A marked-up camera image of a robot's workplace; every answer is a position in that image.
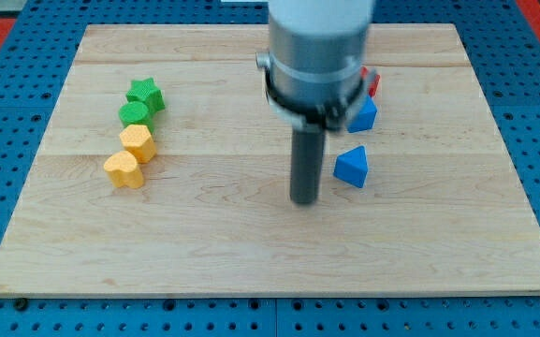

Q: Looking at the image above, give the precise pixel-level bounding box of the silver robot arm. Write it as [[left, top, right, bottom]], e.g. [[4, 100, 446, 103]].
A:
[[256, 0, 375, 132]]

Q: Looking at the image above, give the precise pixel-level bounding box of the wooden board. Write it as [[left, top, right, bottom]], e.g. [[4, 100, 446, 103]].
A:
[[0, 23, 540, 299]]

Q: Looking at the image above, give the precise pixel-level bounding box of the blue cube block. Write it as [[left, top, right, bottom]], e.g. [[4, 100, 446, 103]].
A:
[[347, 95, 378, 133]]

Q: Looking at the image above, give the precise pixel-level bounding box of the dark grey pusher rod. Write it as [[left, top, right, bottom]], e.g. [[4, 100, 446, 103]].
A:
[[290, 129, 326, 205]]

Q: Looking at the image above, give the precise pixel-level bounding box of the blue triangular block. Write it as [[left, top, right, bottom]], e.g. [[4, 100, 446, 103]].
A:
[[333, 146, 369, 188]]

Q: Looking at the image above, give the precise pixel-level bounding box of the red block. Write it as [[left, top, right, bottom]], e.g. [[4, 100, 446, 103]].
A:
[[361, 66, 381, 97]]

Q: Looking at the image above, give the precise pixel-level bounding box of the yellow pentagon block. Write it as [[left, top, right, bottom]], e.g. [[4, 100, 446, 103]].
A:
[[119, 125, 157, 164]]

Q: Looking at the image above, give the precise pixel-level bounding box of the green star block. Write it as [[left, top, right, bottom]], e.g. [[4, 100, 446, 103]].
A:
[[125, 78, 166, 114]]

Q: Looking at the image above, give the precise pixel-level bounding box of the yellow heart block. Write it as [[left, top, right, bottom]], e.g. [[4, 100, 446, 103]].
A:
[[103, 151, 144, 188]]

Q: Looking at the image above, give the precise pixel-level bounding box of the green cylinder block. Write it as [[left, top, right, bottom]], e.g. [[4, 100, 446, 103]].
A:
[[118, 101, 154, 133]]

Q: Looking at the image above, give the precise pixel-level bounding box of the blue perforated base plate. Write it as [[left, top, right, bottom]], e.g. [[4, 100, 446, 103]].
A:
[[0, 1, 540, 336]]

